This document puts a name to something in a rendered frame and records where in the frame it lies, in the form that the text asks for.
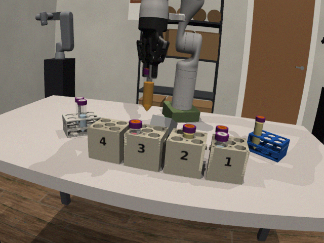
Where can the conical tube with pink liquid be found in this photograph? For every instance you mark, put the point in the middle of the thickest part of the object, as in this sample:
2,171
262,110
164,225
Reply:
135,126

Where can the blue tube rack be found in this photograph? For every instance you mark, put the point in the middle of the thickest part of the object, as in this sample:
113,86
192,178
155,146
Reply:
269,151

